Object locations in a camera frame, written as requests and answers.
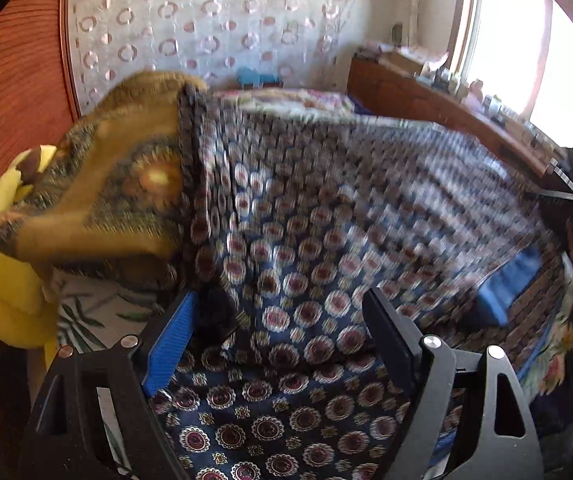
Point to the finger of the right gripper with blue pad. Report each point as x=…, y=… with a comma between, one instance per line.
x=500, y=290

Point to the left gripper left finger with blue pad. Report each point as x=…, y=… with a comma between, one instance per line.
x=66, y=438

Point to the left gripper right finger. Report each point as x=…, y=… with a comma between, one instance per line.
x=495, y=437

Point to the navy patterned silk shirt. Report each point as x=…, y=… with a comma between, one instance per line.
x=297, y=217

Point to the palm leaf bedsheet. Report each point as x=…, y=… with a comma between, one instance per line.
x=96, y=314

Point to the yellow plush toy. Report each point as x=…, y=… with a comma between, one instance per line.
x=27, y=320

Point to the mustard patterned folded cloth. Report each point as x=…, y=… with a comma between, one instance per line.
x=115, y=200

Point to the window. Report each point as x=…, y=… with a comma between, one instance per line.
x=520, y=52

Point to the cardboard box on sideboard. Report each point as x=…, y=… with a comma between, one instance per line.
x=416, y=60

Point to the wooden sideboard cabinet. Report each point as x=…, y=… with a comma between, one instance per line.
x=386, y=93

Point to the floral quilt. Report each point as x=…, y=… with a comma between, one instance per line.
x=292, y=101

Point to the blue toy at headboard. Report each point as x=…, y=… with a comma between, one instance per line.
x=249, y=79

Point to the wooden louvered wardrobe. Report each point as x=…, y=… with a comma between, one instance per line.
x=37, y=95

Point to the pink circle sheer curtain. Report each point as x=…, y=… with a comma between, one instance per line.
x=295, y=41

